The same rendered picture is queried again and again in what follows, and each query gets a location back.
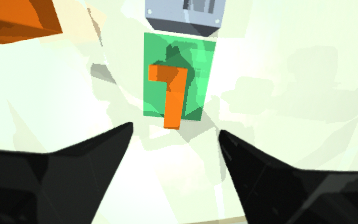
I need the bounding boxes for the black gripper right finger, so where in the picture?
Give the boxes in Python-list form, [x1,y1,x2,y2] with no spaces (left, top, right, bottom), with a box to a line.
[218,130,358,224]

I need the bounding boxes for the orange l-shaped part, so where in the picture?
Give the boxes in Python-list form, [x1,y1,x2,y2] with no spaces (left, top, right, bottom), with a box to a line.
[148,64,188,130]

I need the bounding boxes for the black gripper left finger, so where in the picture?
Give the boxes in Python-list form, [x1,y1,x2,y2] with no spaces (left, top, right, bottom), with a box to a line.
[0,122,133,224]

